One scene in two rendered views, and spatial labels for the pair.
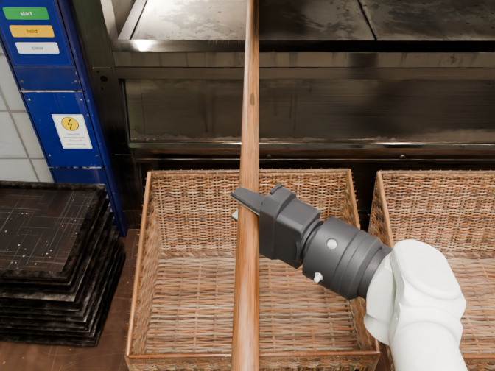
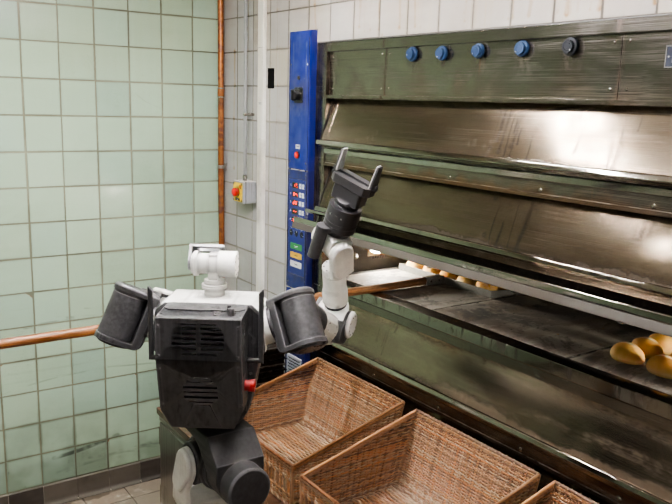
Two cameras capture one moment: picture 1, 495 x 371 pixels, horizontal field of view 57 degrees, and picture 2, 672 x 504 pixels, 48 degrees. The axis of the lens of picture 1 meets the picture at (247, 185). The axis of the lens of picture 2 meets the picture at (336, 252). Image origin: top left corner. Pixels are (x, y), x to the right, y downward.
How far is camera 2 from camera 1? 2.33 m
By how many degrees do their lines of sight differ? 57
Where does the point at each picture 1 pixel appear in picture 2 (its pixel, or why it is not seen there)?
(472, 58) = (461, 332)
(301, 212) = not seen: hidden behind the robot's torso
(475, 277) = not seen: outside the picture
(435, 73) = (445, 337)
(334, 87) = (406, 334)
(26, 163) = not seen: hidden behind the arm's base
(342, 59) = (403, 311)
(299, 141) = (378, 362)
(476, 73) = (465, 345)
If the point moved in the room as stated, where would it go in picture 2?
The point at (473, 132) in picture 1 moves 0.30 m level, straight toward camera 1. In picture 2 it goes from (467, 397) to (374, 397)
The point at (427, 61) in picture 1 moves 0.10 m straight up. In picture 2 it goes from (440, 326) to (442, 297)
